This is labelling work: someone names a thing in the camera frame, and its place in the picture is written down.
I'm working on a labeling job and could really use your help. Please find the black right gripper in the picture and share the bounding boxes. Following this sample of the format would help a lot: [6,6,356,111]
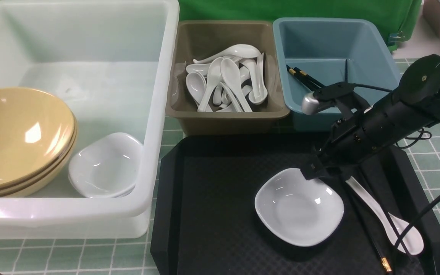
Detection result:
[300,92,434,180]

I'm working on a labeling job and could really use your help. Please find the white ceramic soup spoon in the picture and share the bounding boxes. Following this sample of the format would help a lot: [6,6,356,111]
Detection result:
[346,176,424,256]

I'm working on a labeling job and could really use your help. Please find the white square dish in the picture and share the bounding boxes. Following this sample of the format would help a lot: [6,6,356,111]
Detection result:
[254,168,345,247]

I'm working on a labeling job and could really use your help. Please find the black chopstick gold tip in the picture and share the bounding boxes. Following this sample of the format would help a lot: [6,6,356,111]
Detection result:
[343,185,393,275]
[361,169,414,263]

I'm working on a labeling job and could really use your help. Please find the yellow noodle bowl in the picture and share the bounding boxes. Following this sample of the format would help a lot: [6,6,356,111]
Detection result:
[0,87,76,187]

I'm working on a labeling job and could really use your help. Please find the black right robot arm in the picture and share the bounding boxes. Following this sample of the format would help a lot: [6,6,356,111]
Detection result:
[300,54,440,180]

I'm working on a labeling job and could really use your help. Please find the stacked yellow bowl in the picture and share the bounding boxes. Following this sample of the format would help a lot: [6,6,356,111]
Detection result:
[0,118,78,198]

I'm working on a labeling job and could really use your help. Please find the black chopstick in bin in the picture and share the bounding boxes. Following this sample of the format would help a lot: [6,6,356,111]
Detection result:
[294,67,325,88]
[286,65,318,92]

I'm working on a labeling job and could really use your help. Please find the blue plastic bin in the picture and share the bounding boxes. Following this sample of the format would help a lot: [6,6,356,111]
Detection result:
[273,18,401,132]

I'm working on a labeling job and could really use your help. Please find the green backdrop cloth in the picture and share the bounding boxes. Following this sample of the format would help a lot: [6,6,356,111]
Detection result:
[179,0,422,52]

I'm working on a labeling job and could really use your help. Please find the right white spoon in bin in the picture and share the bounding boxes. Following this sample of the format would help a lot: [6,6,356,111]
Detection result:
[249,53,268,105]

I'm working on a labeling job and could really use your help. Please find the white spoon in bin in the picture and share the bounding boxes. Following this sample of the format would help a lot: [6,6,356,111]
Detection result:
[220,58,252,113]
[193,44,261,64]
[249,53,268,105]
[186,72,207,107]

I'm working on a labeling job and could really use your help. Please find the top white spoon in bin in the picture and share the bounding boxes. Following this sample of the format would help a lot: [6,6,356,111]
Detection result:
[193,44,261,64]

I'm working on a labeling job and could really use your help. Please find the centre white spoon in bin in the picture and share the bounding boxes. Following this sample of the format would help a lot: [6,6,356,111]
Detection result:
[220,58,252,113]

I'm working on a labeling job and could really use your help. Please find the left white spoon in bin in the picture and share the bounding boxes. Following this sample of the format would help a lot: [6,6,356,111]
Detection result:
[186,72,207,107]

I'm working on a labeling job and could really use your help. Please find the black serving tray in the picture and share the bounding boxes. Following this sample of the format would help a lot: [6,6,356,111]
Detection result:
[150,133,440,275]

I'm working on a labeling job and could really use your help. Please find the brown plastic bin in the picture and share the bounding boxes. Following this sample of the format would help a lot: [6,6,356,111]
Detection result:
[165,20,290,136]

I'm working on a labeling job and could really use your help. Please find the large white plastic tub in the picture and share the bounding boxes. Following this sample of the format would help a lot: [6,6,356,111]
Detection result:
[0,0,180,239]

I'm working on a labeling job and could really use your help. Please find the stacked white dish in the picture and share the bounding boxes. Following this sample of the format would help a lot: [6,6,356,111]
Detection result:
[68,133,143,199]

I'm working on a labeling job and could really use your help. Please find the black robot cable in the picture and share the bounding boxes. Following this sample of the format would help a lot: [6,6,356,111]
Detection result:
[352,83,440,275]

